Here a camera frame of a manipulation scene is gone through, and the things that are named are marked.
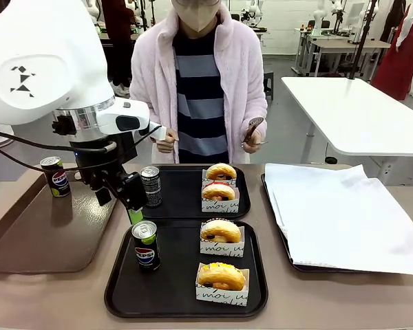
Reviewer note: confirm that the chocolate glazed donut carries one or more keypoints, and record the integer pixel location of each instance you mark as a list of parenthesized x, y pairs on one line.
[(221, 170)]

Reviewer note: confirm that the large black serving tray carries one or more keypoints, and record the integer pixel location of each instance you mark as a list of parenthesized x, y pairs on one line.
[(172, 285)]

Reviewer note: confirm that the white table with grey legs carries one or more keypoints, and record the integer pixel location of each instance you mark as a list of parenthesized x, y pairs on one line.
[(358, 113)]

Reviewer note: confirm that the white paper sheet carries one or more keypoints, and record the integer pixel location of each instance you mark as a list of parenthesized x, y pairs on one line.
[(334, 216)]

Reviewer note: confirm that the pink frosted donut in box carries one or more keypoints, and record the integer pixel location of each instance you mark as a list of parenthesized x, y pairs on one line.
[(223, 206)]

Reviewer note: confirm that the person right hand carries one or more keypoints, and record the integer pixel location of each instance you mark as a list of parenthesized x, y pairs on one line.
[(167, 146)]

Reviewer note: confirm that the white background desk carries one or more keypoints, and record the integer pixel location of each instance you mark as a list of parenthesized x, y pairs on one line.
[(258, 32)]

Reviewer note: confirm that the person in dark red top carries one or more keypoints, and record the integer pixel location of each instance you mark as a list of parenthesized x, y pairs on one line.
[(118, 41)]

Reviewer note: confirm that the black Pepsi can silver text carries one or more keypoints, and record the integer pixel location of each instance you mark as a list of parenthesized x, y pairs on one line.
[(152, 187)]

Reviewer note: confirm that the grey plastic stool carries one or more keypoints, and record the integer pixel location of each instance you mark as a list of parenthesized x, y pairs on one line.
[(269, 84)]

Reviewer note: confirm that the black tray under paper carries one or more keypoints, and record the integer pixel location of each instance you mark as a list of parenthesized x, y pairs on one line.
[(289, 256)]

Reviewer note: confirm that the person left hand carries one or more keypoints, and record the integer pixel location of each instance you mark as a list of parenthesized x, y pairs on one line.
[(253, 144)]

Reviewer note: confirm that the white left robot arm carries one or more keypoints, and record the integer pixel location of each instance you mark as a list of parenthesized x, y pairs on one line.
[(44, 58)]

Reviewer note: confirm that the beige background work table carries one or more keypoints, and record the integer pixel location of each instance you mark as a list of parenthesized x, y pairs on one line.
[(344, 46)]

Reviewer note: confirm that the brown metal tongs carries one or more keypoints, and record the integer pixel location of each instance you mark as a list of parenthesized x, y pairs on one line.
[(254, 125)]

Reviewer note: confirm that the red glazed donut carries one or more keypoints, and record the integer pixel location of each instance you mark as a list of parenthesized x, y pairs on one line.
[(217, 192)]

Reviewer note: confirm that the beige face mask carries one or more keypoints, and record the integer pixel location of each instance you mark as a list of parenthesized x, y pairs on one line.
[(196, 15)]

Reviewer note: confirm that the small black serving tray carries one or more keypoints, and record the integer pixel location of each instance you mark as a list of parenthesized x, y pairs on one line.
[(186, 203)]

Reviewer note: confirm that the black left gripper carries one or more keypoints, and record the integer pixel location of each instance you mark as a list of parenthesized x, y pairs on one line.
[(103, 156)]

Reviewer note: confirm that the black Pepsi can blue logo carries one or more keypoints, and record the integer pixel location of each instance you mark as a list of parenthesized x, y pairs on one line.
[(59, 177), (146, 247)]

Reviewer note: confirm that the person in pink fleece jacket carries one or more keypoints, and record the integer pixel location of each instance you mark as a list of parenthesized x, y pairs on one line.
[(199, 86)]

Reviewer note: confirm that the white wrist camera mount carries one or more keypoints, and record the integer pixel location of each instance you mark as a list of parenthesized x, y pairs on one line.
[(158, 133)]

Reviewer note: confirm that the black vertical pole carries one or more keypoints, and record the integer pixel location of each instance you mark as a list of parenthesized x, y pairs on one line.
[(363, 38)]

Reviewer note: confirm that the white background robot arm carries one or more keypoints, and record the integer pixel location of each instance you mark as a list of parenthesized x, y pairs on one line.
[(320, 13)]

